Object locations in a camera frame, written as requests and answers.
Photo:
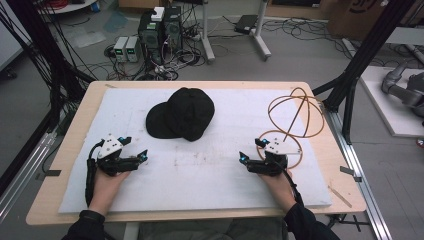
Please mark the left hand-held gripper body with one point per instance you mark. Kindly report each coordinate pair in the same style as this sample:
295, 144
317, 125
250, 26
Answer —
111, 146

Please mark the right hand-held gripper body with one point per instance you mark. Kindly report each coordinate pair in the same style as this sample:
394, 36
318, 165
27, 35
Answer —
275, 146

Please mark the black baseball cap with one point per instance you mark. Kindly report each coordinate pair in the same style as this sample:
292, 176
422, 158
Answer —
186, 113

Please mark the person's left hand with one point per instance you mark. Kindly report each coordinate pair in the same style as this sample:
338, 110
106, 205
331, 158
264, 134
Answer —
106, 190

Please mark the person's right hand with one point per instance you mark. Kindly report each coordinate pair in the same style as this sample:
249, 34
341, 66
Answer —
280, 190

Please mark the white foam mat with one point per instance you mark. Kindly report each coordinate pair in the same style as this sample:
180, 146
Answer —
200, 173

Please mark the light wooden table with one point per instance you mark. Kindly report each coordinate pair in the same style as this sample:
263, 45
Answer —
336, 160

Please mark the black tape strip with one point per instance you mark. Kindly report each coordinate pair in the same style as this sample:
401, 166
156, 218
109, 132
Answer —
350, 172
53, 173

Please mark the white table leg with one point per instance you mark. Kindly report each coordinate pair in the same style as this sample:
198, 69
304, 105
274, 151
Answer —
131, 231

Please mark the white power supply unit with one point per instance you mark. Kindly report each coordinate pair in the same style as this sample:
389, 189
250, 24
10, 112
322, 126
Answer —
120, 49
133, 49

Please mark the white metal stand leg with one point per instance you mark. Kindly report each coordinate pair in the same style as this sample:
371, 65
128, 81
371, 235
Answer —
206, 36
260, 36

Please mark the black computer tower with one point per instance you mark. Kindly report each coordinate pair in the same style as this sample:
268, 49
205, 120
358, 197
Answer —
150, 36
173, 28

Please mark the white floor board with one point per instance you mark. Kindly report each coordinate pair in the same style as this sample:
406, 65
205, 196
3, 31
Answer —
383, 106

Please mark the black flat box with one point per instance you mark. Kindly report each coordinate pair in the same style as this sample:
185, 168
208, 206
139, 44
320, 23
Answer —
246, 24

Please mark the small white box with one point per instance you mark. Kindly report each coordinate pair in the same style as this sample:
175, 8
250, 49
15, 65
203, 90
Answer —
158, 14

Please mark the white round table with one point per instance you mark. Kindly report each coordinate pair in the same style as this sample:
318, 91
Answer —
66, 6

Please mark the brown cardboard box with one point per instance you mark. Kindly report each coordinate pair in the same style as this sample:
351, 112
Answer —
356, 18

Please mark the aluminium rail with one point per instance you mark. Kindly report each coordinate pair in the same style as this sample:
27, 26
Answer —
360, 180
26, 170

